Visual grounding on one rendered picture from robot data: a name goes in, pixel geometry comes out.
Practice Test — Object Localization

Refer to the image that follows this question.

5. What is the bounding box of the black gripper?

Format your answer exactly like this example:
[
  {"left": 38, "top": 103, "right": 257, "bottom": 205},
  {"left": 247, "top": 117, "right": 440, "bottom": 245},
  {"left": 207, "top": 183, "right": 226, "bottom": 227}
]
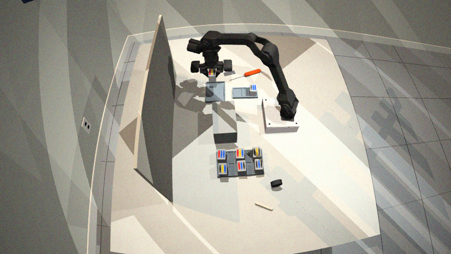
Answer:
[{"left": 190, "top": 56, "right": 232, "bottom": 77}]

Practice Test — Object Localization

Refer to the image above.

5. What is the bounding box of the grey flat panel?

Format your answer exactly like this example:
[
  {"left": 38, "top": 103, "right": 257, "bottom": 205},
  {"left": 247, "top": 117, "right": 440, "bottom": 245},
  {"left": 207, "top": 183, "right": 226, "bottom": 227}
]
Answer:
[{"left": 133, "top": 15, "right": 176, "bottom": 202}]

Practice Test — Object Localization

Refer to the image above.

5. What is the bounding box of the white tag with red and blue stripes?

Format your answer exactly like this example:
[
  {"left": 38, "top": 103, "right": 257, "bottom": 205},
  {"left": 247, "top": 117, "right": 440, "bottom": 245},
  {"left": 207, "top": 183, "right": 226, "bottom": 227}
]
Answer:
[{"left": 217, "top": 149, "right": 226, "bottom": 163}]

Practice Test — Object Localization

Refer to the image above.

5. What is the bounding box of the black short cylinder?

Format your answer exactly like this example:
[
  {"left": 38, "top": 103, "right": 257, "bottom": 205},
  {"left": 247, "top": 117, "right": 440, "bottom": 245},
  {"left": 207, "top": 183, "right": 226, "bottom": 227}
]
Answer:
[{"left": 271, "top": 179, "right": 282, "bottom": 187}]

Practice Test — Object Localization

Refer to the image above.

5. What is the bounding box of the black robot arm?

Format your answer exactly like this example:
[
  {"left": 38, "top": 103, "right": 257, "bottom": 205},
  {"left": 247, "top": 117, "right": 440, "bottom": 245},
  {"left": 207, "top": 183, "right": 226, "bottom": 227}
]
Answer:
[{"left": 186, "top": 31, "right": 299, "bottom": 122}]

